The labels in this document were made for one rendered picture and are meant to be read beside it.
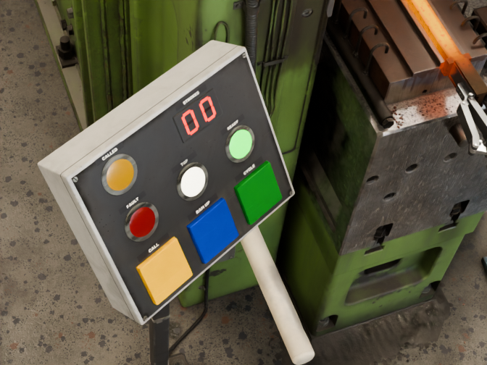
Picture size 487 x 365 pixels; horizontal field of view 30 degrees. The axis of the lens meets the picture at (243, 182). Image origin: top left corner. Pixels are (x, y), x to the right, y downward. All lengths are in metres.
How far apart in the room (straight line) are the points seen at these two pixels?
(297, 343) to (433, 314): 0.87
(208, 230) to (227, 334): 1.06
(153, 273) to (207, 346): 1.08
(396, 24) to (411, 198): 0.39
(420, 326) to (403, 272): 0.19
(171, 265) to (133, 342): 1.07
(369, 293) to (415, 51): 0.84
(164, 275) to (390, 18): 0.68
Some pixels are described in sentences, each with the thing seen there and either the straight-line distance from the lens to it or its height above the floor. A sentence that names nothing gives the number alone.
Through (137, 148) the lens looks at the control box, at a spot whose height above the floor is 1.18.
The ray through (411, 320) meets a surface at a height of 0.01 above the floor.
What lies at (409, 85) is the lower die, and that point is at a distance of 1.67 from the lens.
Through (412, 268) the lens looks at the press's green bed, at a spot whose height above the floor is 0.16.
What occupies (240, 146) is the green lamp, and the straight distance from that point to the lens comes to 1.37.
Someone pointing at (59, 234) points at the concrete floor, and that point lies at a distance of 2.56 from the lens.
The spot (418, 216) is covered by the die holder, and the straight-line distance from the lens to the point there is 2.01.
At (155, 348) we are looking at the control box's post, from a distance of 1.98.
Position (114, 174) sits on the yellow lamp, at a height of 1.17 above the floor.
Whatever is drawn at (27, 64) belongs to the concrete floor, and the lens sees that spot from 2.94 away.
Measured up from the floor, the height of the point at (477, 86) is 1.02.
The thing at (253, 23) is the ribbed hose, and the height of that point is 1.08.
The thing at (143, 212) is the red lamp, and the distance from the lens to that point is 1.29.
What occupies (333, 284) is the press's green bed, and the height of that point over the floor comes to 0.30.
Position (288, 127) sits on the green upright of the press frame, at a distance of 1.88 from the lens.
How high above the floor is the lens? 2.20
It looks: 56 degrees down
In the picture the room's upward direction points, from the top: 8 degrees clockwise
